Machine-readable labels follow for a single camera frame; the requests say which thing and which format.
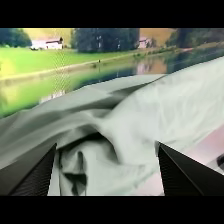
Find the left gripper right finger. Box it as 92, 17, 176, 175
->
157, 142, 224, 197

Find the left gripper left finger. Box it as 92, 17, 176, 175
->
0, 142, 58, 197

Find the pale grey-green garment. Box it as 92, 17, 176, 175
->
0, 56, 224, 197

